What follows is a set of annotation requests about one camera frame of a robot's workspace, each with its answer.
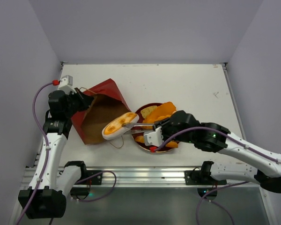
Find white rimmed oval bread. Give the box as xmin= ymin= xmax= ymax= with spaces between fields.
xmin=102 ymin=112 xmax=139 ymax=141

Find wavy orange bread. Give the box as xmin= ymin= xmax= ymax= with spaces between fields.
xmin=142 ymin=114 xmax=171 ymax=124

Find sliced bread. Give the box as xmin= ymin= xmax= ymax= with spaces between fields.
xmin=140 ymin=101 xmax=177 ymax=122

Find red paper bag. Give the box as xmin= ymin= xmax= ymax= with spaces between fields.
xmin=71 ymin=79 xmax=130 ymax=145

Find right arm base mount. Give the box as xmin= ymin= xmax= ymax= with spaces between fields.
xmin=184 ymin=161 xmax=227 ymax=197

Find red round plate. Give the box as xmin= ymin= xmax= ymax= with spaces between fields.
xmin=132 ymin=103 xmax=179 ymax=153

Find long twisted bread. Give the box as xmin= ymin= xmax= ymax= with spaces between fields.
xmin=134 ymin=135 xmax=178 ymax=148

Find aluminium rail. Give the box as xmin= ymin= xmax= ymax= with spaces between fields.
xmin=21 ymin=166 xmax=267 ymax=188

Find metal tongs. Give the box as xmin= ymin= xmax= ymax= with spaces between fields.
xmin=122 ymin=122 xmax=154 ymax=135

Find purple cable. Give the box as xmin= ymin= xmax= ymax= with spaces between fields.
xmin=154 ymin=126 xmax=281 ymax=225
xmin=14 ymin=82 xmax=117 ymax=225

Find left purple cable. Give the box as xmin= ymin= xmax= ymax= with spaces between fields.
xmin=14 ymin=82 xmax=117 ymax=225

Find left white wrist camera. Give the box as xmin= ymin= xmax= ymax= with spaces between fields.
xmin=52 ymin=75 xmax=76 ymax=94

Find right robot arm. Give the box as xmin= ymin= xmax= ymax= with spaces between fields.
xmin=145 ymin=111 xmax=281 ymax=193

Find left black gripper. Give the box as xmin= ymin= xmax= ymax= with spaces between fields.
xmin=64 ymin=87 xmax=94 ymax=117

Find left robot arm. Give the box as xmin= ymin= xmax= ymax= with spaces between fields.
xmin=18 ymin=89 xmax=94 ymax=219

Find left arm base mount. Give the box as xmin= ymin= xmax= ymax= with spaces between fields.
xmin=70 ymin=174 xmax=102 ymax=200

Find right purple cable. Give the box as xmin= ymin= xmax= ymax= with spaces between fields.
xmin=154 ymin=126 xmax=281 ymax=225

